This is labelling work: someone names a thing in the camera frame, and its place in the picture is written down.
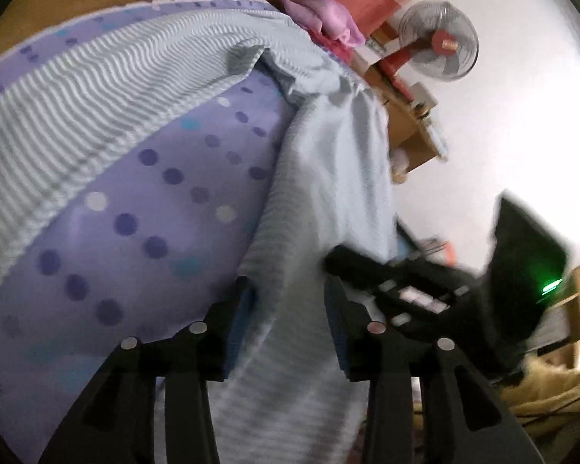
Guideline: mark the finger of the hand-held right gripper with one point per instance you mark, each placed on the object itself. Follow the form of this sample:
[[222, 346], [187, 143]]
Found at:
[[353, 263]]

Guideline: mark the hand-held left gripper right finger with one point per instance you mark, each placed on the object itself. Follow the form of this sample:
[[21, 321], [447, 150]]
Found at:
[[343, 343]]

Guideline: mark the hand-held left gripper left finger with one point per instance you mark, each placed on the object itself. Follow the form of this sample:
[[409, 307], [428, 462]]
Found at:
[[241, 328]]

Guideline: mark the striped grey shirt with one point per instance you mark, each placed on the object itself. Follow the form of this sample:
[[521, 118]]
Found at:
[[77, 106]]

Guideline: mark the wooden shelf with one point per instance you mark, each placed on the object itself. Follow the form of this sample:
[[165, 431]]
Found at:
[[406, 125]]

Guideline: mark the purple dotted bedsheet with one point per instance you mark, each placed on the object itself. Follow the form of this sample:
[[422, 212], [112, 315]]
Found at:
[[125, 193]]

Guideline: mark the red cloth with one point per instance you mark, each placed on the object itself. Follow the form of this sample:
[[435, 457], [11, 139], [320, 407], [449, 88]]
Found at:
[[336, 48]]

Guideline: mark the electric fan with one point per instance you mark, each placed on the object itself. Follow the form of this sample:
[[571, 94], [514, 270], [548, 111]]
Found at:
[[440, 41]]

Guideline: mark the pink fleece cloth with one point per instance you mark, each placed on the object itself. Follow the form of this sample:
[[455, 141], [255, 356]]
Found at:
[[328, 17]]

